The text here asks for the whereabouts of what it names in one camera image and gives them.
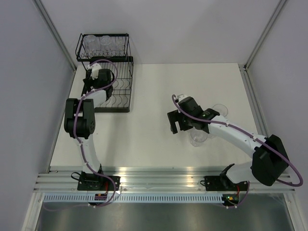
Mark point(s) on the aluminium mounting rail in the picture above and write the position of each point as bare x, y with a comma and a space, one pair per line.
132, 179

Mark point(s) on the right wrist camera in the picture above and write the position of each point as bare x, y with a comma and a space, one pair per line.
179, 98

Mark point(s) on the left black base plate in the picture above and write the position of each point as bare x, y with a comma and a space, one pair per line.
92, 182

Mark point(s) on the right aluminium frame post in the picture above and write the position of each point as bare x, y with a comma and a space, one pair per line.
265, 32

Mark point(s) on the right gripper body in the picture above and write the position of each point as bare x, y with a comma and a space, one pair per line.
184, 121

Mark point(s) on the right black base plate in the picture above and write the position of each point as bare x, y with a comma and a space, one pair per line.
216, 183

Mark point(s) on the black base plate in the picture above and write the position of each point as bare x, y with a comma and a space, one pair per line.
216, 183
92, 182

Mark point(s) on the aluminium frame post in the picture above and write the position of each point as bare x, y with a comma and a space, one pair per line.
265, 32
54, 32

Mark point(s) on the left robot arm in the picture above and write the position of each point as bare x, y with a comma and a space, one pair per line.
79, 116

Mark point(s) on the black wire dish rack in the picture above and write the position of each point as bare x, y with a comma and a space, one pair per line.
107, 59

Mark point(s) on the white slotted cable duct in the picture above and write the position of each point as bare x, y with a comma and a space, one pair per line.
135, 198

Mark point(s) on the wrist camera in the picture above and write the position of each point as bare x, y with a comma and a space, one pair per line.
94, 68
179, 98

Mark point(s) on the left aluminium frame post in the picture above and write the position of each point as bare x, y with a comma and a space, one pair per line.
54, 32

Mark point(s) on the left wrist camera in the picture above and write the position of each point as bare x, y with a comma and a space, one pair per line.
94, 68

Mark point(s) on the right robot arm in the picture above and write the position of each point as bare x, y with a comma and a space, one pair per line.
268, 156

